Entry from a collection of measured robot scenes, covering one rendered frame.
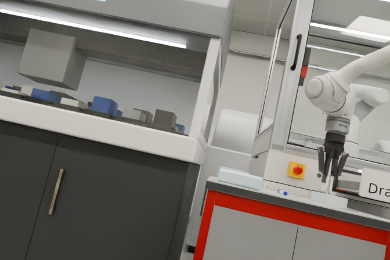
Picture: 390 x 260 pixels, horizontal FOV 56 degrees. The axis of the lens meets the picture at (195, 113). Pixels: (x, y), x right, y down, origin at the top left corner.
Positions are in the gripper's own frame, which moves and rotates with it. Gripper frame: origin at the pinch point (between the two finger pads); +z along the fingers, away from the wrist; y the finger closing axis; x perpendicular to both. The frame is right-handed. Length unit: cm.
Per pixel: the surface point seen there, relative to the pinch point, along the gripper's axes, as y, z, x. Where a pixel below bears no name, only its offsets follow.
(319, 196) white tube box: -3.3, 5.4, -1.6
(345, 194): 24.1, 2.2, 26.4
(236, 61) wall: 29, -151, 359
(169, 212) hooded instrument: -55, 26, 25
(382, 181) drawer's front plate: 18.1, -5.2, -6.9
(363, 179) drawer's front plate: 11.2, -4.5, -5.4
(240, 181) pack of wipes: -39.6, 6.2, -17.4
